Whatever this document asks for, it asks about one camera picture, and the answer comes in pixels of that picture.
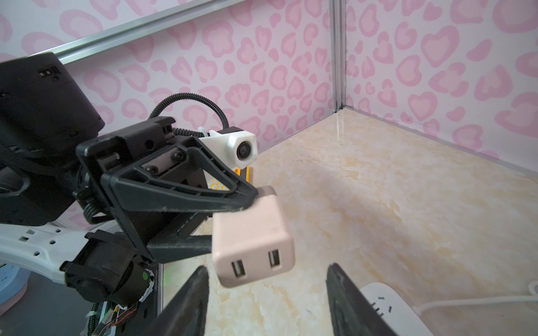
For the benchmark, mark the pink charger plug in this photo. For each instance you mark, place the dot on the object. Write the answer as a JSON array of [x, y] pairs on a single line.
[[252, 244]]

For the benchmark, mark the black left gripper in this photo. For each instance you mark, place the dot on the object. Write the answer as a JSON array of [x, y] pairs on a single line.
[[150, 179]]

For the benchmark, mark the aluminium frame post left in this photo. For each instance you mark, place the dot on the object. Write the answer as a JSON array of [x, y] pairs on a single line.
[[337, 23]]

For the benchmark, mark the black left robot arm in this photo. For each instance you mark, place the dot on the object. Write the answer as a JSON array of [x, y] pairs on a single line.
[[44, 117]]

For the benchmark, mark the white square power strip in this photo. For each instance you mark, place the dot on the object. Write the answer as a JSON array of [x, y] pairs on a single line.
[[393, 310]]

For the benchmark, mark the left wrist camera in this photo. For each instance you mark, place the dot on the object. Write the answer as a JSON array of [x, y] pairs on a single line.
[[236, 148]]

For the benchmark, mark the aluminium diagonal frame bar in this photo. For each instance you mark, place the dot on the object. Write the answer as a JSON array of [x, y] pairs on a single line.
[[137, 29]]

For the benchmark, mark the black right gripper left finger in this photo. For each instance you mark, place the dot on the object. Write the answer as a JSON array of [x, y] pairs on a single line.
[[186, 313]]

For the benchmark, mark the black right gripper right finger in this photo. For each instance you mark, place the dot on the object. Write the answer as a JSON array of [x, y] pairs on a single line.
[[351, 312]]

